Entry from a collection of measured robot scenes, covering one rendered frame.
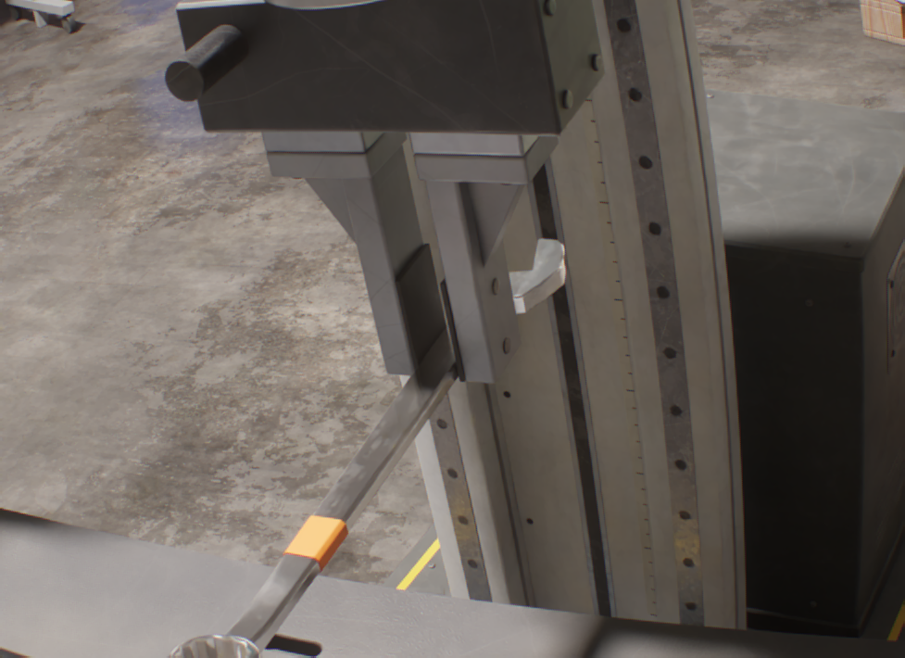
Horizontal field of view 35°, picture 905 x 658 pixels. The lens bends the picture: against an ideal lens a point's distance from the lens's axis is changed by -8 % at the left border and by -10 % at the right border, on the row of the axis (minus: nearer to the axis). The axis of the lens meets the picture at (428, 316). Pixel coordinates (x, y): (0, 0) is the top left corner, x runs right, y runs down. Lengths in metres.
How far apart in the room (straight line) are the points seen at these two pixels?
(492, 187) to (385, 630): 0.19
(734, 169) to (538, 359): 0.30
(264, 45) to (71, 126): 4.07
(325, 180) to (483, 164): 0.07
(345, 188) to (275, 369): 2.52
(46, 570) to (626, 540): 1.00
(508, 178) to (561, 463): 1.09
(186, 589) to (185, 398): 2.39
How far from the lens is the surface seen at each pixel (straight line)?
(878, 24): 4.16
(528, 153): 0.49
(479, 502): 1.60
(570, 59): 0.48
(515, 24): 0.46
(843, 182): 1.57
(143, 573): 0.67
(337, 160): 0.52
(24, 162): 4.42
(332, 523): 0.49
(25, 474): 2.98
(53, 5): 5.51
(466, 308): 0.53
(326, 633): 0.61
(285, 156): 0.53
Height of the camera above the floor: 1.57
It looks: 31 degrees down
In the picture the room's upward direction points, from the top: 12 degrees counter-clockwise
